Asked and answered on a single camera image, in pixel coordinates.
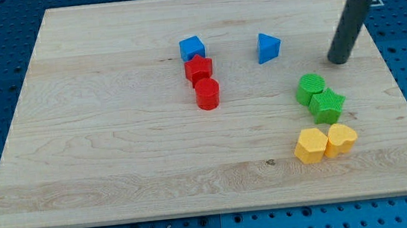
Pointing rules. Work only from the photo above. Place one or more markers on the wooden board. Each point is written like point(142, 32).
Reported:
point(107, 129)

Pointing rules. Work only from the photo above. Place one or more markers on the green star block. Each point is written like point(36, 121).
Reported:
point(326, 107)

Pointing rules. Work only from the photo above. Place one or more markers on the blue cube block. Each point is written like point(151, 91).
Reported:
point(191, 47)

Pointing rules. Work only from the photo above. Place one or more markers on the red cylinder block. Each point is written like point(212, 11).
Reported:
point(207, 93)

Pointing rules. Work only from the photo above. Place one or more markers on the blue triangle block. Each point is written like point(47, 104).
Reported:
point(268, 47)

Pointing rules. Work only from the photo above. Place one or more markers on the yellow hexagon block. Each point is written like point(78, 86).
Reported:
point(311, 145)

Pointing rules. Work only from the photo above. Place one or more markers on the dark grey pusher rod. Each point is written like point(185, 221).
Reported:
point(349, 26)

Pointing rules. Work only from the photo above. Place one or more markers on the yellow heart block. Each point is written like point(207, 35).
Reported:
point(341, 138)

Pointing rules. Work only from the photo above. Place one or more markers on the red star block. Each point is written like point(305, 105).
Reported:
point(198, 68)

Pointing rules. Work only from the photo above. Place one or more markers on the green cylinder block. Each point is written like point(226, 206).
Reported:
point(309, 85)

